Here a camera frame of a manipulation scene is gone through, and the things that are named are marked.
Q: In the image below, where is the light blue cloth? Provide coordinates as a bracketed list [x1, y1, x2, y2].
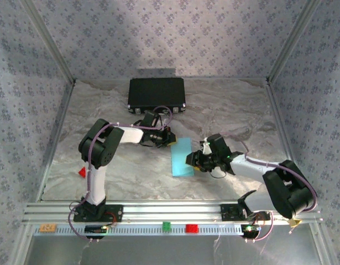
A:
[170, 136, 196, 177]

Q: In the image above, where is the black case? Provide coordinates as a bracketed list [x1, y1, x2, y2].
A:
[127, 77, 187, 115]

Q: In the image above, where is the yellow pyramid block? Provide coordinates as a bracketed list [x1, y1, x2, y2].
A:
[286, 218, 304, 229]

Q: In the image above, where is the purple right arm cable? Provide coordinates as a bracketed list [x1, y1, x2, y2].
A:
[219, 131, 318, 243]

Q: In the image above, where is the aluminium mounting rail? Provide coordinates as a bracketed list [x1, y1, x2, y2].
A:
[22, 200, 325, 225]

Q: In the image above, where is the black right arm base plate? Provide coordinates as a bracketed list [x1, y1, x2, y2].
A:
[219, 203, 271, 222]

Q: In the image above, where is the aluminium frame side rail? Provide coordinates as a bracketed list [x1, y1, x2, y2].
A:
[35, 81, 76, 201]
[265, 81, 295, 166]

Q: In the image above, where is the white slotted cable duct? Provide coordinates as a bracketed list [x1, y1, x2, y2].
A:
[33, 223, 242, 237]

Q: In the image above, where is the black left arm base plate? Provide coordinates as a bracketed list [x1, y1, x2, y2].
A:
[72, 204, 124, 223]

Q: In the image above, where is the red wire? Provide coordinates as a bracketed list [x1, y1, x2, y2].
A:
[104, 211, 118, 229]

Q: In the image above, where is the aluminium frame post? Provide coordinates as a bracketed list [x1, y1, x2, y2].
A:
[266, 0, 322, 83]
[22, 0, 77, 83]

